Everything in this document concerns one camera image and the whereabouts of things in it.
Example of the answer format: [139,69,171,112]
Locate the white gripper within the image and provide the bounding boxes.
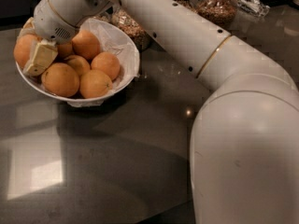
[23,0,82,77]

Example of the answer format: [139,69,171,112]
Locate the large orange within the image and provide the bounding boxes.
[13,34,41,69]

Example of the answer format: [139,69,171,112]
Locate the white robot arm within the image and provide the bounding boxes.
[34,0,299,224]

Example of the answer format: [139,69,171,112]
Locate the white bowl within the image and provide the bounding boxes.
[15,17,141,107]

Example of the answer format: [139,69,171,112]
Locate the white plastic bowl liner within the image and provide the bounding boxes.
[17,17,142,108]

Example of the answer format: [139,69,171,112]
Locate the orange back left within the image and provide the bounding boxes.
[57,42,73,59]

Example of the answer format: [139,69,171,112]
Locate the orange front left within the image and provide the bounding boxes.
[41,63,79,97]

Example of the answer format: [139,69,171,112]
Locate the orange back middle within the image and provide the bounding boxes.
[72,30,101,60]

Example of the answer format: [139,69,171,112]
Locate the orange centre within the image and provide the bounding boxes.
[64,54,91,77]

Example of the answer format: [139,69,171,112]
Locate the orange front right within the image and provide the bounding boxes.
[79,70,113,99]

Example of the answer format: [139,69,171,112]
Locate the glass jar mixed grains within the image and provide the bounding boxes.
[94,6,151,51]

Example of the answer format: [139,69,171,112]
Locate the clear plastic bag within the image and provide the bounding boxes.
[233,0,270,17]

